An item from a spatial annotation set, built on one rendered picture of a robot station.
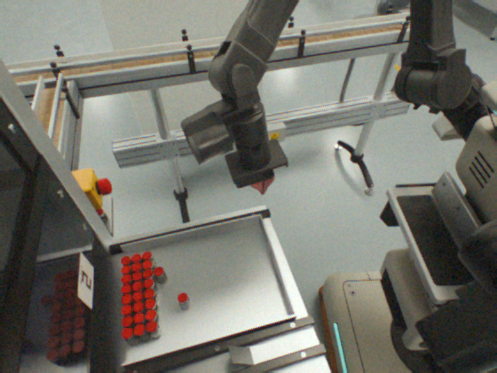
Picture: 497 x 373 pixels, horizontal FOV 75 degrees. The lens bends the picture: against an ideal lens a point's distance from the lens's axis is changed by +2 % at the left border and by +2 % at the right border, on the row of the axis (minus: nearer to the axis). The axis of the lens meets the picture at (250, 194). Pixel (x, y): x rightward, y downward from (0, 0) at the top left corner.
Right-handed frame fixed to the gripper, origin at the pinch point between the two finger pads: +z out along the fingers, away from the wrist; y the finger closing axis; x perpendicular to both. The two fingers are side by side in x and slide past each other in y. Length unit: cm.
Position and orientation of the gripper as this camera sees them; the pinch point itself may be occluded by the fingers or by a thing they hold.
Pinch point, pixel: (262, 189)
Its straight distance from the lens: 63.6
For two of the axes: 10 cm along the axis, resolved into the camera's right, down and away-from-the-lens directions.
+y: -9.5, 3.1, -0.6
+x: 2.8, 7.3, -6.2
